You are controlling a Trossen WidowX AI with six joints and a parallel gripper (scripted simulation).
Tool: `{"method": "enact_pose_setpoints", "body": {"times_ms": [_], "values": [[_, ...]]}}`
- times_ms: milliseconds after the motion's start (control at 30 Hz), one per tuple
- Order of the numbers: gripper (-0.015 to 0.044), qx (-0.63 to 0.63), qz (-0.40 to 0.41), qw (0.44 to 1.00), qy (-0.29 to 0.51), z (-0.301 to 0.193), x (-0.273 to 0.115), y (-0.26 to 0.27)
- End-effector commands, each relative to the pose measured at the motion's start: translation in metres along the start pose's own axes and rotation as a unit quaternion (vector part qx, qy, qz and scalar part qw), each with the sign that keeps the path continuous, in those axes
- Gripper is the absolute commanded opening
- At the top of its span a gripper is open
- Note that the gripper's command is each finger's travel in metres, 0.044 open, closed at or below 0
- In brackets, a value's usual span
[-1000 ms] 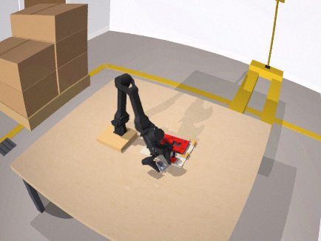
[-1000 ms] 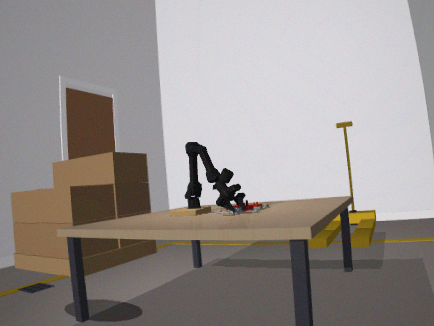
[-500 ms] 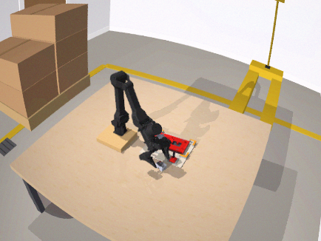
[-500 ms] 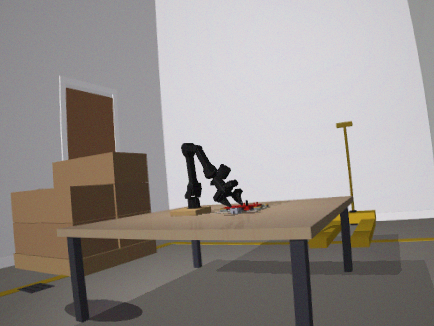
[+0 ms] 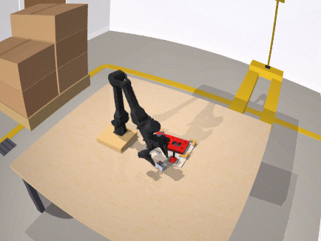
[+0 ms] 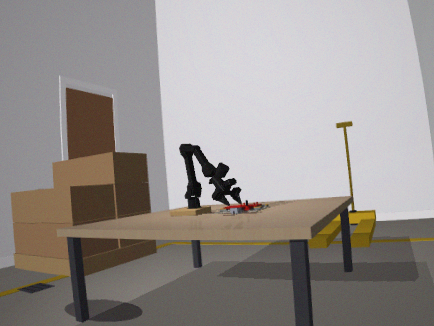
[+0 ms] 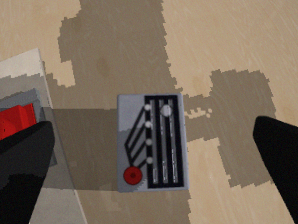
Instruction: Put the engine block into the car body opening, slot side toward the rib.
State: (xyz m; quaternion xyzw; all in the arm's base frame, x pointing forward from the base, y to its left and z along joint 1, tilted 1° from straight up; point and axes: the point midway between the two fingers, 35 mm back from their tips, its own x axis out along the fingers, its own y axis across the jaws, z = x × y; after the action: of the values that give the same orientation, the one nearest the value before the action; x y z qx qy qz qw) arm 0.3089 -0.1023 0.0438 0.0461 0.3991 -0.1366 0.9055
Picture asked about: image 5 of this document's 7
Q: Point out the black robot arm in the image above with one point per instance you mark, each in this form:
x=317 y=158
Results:
x=144 y=122

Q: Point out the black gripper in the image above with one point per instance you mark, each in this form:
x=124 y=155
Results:
x=144 y=153

